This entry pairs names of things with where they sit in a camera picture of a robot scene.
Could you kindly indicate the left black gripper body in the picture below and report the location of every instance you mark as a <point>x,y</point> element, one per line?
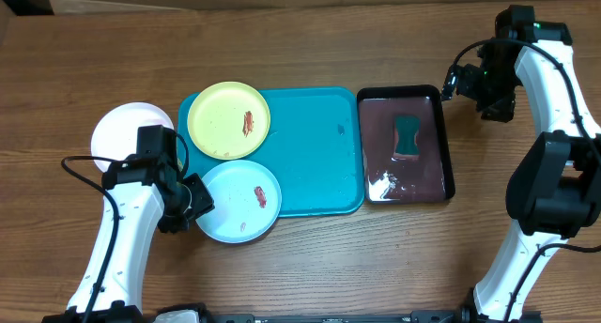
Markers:
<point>191,200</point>

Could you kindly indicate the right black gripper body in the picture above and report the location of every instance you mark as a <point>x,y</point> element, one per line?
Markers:
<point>495,90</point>

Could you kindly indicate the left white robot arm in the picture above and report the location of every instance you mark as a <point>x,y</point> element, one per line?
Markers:
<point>149,191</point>

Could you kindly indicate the yellow plate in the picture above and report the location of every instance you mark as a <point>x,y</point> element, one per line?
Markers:
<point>228,120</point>

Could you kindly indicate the light blue plate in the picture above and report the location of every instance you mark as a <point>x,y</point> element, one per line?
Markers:
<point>247,201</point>

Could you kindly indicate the black tray with dirty water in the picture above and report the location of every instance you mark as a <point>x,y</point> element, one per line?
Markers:
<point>426,179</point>

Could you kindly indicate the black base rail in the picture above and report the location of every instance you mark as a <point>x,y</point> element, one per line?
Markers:
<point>198,313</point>

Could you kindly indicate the white plate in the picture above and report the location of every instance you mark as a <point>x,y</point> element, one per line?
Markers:
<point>115,136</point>

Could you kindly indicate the teal plastic tray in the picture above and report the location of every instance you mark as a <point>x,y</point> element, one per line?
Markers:
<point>313,150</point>

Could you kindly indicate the green sponge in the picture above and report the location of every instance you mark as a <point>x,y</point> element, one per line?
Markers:
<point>406,129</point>

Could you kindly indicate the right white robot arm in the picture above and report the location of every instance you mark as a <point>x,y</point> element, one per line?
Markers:
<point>555,190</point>

